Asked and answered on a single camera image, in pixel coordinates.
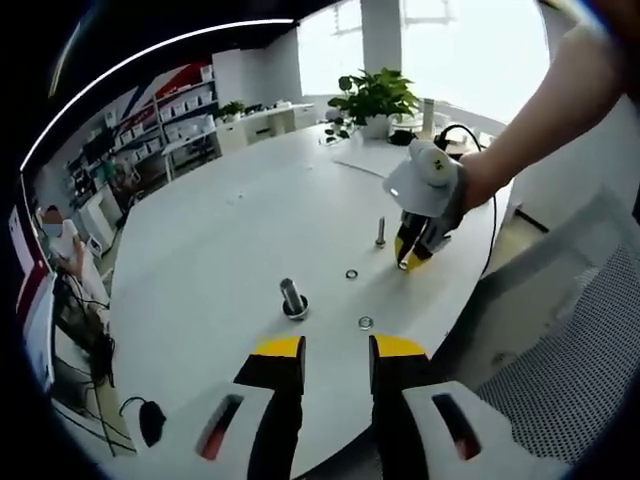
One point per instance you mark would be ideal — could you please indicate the large potted green plant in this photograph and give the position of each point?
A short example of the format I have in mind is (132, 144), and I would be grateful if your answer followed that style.
(380, 95)

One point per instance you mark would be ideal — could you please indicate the small potted plant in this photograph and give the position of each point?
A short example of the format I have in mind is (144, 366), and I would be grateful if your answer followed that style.
(231, 110)

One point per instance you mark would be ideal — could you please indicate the black pouch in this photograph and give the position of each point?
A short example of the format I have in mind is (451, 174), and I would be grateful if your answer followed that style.
(400, 137)

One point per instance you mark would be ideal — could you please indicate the grey mesh office chair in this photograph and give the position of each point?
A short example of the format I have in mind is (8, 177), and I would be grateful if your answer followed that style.
(550, 350)

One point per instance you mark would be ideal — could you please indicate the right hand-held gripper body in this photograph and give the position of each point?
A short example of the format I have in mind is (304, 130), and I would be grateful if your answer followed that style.
(415, 190)

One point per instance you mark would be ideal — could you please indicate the white paper sheet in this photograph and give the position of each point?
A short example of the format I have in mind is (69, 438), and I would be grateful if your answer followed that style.
(365, 162)

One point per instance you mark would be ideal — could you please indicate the dark red computer monitor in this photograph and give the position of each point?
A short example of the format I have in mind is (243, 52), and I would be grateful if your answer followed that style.
(25, 292)

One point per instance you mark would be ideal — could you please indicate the metal shelving rack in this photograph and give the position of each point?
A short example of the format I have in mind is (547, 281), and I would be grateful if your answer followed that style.
(185, 114)

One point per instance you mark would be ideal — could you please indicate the thin threaded stud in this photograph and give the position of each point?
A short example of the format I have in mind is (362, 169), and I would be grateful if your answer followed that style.
(381, 230)

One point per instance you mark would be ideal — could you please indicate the white cylindrical bottle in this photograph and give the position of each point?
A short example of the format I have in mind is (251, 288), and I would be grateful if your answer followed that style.
(428, 117)

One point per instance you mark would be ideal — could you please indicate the black oval device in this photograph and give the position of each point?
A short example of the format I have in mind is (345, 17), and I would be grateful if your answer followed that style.
(151, 422)

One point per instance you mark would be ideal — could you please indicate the curved ceiling light strip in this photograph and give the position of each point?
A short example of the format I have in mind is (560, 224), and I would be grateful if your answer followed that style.
(150, 50)

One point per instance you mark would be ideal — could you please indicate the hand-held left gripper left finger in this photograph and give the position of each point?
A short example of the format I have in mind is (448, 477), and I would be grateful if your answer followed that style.
(235, 400)

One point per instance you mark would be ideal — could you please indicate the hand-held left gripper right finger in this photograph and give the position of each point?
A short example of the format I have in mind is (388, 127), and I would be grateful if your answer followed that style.
(420, 400)

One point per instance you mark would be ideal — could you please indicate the rows of white storage bins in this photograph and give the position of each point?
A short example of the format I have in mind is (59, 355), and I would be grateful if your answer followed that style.
(187, 105)

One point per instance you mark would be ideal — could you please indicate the thick threaded stud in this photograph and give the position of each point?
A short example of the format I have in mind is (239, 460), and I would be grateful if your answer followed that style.
(290, 295)

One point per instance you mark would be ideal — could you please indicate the white low cabinet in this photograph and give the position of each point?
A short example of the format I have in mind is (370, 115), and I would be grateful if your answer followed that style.
(265, 125)

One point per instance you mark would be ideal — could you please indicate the white floor cabinet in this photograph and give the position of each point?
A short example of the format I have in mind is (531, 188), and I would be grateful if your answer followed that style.
(102, 220)

